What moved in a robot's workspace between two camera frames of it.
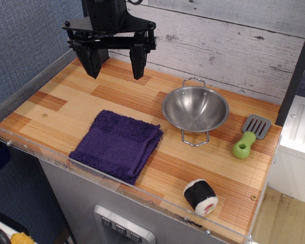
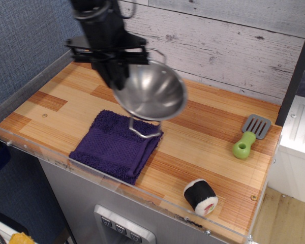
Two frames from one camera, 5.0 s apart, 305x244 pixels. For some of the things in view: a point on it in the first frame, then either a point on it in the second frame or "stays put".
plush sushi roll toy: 201,196 stays put
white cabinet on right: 294,172 stays put
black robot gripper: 108,23 -> 105,44
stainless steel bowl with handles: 195,110 -> 154,90
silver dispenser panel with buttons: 110,227 stays put
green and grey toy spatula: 254,127 stays put
